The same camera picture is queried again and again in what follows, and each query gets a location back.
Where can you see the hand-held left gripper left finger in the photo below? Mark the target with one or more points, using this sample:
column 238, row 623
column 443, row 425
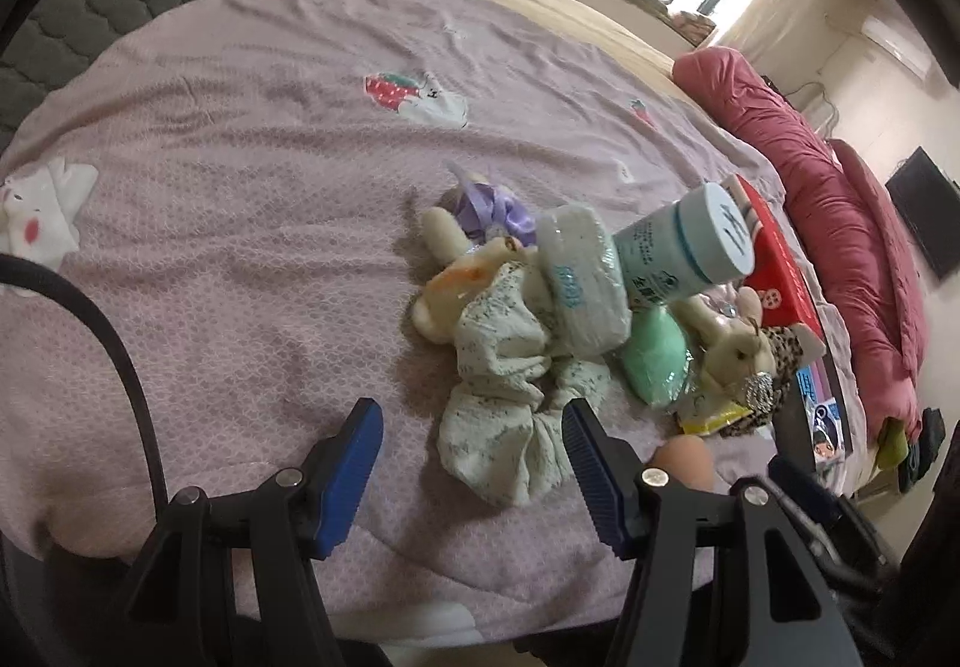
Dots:
column 352, row 464

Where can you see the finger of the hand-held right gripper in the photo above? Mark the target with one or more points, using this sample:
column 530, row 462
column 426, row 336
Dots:
column 802, row 491

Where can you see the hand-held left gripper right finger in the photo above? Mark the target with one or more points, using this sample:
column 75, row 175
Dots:
column 592, row 479

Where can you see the dark box tray pink base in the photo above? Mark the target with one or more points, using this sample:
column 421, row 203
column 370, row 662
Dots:
column 791, row 434

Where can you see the yellow snack packet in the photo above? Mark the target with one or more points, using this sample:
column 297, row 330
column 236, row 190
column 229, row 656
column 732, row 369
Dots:
column 705, row 421

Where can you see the green egg sponge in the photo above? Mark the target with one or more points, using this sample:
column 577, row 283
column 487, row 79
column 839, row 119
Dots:
column 656, row 352

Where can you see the floral green scrunchie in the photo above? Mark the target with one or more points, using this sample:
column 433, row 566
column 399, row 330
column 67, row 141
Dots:
column 495, row 374

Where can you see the leopard print scrunchie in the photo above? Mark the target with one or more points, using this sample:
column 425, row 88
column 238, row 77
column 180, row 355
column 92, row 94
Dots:
column 784, row 344

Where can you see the cream plush bunny silver crown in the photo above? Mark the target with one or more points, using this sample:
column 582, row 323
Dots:
column 724, row 348

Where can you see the small green tissue pack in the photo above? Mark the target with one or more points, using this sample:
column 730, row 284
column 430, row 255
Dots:
column 581, row 277

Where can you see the white capped pill bottle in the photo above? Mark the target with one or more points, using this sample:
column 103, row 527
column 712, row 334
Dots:
column 675, row 247

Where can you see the cream plush with purple dress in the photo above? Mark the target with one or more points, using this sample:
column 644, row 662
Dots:
column 442, row 232

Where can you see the person's right hand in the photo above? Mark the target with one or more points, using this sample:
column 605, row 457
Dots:
column 684, row 461

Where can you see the blue printed packet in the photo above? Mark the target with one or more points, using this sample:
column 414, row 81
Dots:
column 821, row 419

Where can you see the green cloth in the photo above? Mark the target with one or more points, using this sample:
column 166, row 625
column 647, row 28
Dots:
column 892, row 442

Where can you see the pile of dark clothes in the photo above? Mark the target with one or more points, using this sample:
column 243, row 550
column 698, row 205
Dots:
column 926, row 446

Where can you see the red tissue pack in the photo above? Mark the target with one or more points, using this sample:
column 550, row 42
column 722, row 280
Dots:
column 780, row 277

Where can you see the red duvet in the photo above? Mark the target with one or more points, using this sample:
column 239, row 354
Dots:
column 825, row 202

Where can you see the lilac printed blanket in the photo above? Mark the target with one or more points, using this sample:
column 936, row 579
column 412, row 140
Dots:
column 262, row 187

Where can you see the black television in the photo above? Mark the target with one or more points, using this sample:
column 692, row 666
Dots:
column 926, row 209

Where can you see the white air conditioner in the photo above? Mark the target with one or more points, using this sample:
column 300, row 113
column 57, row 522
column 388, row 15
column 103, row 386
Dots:
column 896, row 45

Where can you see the beige bed sheet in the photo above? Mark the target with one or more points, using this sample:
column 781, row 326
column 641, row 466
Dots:
column 540, row 7

